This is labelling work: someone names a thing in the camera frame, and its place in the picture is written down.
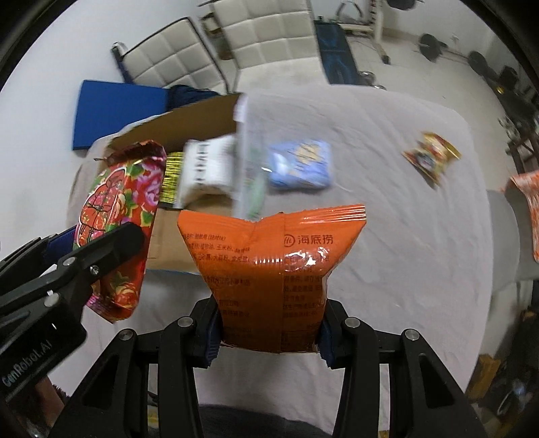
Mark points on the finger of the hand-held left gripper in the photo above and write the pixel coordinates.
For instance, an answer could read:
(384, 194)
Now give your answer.
(59, 246)
(120, 246)

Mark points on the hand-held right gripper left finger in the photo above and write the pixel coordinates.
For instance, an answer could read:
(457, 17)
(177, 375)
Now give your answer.
(212, 345)

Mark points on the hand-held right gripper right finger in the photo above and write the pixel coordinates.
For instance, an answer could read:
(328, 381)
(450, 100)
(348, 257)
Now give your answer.
(326, 342)

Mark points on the red floral snack packet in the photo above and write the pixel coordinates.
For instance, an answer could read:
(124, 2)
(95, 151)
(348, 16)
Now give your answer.
(113, 198)

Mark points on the orange snack packet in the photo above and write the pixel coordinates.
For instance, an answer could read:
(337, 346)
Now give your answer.
(269, 286)

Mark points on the brown cardboard box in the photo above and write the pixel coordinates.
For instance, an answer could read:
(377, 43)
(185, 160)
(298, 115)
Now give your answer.
(198, 122)

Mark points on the person's left forearm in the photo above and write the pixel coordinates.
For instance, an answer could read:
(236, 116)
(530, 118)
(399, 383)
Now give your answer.
(48, 400)

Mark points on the gold striped black packet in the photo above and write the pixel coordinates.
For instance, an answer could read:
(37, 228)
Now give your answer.
(172, 177)

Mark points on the grey tablecloth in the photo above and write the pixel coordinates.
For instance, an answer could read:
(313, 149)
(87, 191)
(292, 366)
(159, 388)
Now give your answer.
(400, 252)

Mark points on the white packet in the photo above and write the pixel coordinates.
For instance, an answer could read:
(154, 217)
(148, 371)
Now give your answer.
(206, 164)

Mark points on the blue foam mat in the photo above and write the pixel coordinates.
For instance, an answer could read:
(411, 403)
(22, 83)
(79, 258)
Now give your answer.
(113, 113)

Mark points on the yellow box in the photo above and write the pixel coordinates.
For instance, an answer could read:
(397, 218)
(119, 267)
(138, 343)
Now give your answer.
(484, 375)

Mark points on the dark blue cloth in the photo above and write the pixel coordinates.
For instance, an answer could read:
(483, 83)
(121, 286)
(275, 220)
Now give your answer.
(189, 97)

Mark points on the clear plastic bag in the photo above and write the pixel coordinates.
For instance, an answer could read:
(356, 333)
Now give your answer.
(252, 139)

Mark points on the blue tissue packet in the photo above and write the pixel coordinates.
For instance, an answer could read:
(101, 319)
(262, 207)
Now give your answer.
(303, 164)

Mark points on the white quilted chair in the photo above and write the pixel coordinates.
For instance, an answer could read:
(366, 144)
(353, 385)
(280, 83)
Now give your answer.
(168, 59)
(269, 38)

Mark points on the colourful gold-edged snack packet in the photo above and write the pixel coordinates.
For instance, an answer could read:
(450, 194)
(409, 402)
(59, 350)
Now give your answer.
(430, 159)

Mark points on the orange patterned packet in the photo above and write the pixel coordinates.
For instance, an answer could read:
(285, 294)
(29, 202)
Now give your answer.
(526, 210)

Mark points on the blue and black mat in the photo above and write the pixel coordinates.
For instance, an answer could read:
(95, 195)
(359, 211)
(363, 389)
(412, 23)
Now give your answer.
(334, 50)

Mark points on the black weight plate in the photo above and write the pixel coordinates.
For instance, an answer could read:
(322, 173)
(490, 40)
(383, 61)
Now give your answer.
(483, 64)
(431, 45)

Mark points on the white exercise machine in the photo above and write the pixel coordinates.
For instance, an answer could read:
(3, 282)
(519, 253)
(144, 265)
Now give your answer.
(370, 21)

